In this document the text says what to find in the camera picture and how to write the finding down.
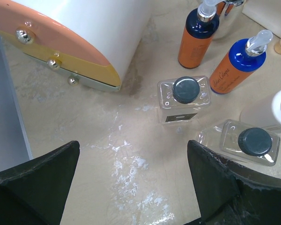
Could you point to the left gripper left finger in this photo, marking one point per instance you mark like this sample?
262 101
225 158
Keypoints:
35 192

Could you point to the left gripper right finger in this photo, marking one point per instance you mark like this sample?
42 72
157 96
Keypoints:
229 193

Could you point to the white bottle wooden cap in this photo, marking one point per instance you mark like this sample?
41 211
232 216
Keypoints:
265 113

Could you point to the clear square bottle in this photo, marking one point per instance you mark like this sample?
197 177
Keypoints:
241 142
181 99

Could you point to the canvas tote bag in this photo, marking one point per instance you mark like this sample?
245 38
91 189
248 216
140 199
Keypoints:
267 13

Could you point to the clear square bottle front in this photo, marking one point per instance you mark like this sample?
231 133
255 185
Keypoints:
241 142

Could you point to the bright blue orange pump bottle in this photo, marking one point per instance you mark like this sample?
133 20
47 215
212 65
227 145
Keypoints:
244 58

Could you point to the white cylindrical box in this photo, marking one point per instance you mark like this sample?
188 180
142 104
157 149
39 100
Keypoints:
91 42

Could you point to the dark blue orange pump bottle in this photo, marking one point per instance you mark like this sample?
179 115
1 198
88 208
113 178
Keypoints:
200 27

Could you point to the silver metallic bottle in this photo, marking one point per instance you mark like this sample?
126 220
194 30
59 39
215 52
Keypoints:
228 12

